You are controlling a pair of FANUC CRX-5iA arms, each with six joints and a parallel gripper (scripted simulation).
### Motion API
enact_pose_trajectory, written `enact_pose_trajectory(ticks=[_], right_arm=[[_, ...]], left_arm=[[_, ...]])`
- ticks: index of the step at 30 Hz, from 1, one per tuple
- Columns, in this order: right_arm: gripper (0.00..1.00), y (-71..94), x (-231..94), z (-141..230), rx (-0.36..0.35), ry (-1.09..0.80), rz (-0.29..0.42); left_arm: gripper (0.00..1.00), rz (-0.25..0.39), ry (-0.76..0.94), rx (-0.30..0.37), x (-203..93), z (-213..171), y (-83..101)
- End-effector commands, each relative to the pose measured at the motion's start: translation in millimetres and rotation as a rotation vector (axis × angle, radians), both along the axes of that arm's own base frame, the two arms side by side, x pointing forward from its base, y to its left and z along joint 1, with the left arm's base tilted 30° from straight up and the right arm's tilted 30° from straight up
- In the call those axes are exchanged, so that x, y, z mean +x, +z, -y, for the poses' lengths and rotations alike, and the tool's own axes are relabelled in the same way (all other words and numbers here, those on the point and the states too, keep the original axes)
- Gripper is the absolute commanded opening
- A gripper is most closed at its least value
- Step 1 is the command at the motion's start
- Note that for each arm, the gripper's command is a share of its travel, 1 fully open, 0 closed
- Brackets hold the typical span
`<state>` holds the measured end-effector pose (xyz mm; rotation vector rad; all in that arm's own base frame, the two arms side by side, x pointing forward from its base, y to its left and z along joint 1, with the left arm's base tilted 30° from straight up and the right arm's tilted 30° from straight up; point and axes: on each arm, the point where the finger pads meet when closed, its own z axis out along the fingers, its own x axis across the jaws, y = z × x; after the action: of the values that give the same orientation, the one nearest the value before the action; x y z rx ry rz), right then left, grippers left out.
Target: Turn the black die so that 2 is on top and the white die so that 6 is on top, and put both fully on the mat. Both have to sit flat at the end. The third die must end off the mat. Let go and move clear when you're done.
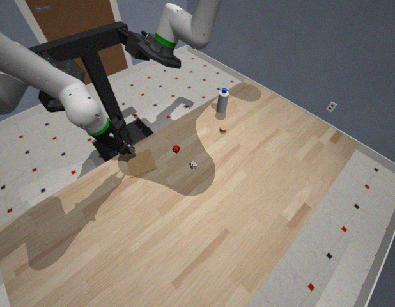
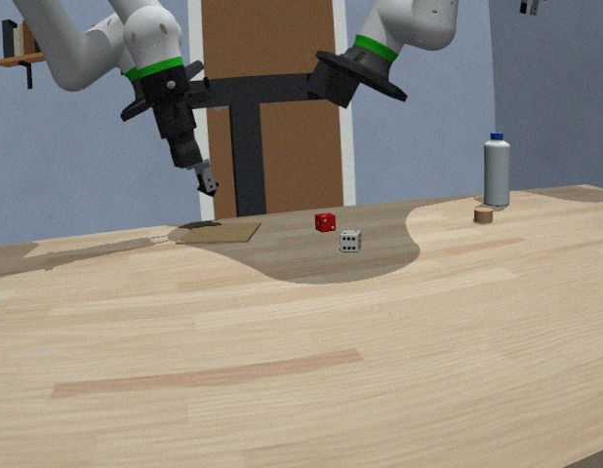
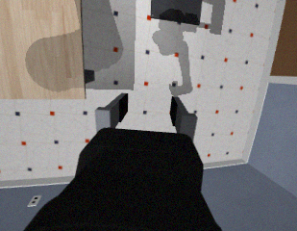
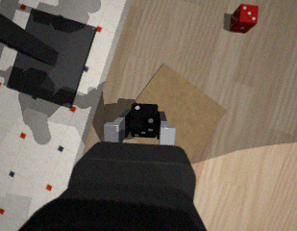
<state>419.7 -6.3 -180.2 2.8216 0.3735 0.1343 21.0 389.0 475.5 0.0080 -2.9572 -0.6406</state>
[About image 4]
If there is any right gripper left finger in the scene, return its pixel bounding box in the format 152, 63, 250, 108
104, 110, 131, 142

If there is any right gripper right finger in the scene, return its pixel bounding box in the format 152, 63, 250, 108
157, 111, 176, 145

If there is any red die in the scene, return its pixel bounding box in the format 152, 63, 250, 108
230, 4, 259, 34

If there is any black die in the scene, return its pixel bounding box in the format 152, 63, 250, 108
129, 103, 158, 138

